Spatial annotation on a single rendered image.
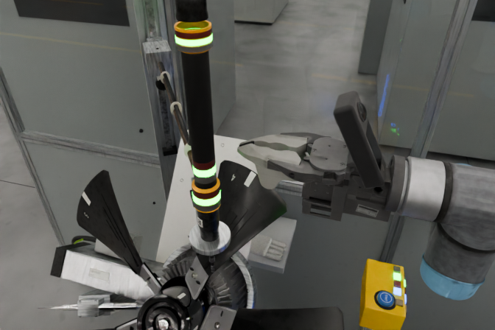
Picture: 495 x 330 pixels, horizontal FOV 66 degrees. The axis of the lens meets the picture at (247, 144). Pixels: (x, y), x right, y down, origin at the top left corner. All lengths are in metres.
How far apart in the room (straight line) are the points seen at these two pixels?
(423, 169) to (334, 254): 1.23
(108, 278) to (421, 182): 0.83
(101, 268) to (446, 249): 0.83
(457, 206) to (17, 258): 2.68
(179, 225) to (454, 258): 0.75
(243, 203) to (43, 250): 2.19
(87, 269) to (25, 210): 2.13
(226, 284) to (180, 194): 0.30
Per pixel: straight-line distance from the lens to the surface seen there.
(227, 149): 1.07
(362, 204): 0.52
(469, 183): 0.50
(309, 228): 1.61
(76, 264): 1.14
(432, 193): 0.49
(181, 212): 1.11
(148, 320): 0.87
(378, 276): 1.15
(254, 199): 0.78
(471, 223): 0.51
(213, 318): 0.90
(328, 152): 0.49
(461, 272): 0.57
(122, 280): 1.08
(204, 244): 0.65
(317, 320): 0.88
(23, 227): 3.09
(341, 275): 1.79
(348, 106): 0.43
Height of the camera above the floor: 1.95
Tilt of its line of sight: 34 degrees down
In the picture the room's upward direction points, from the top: straight up
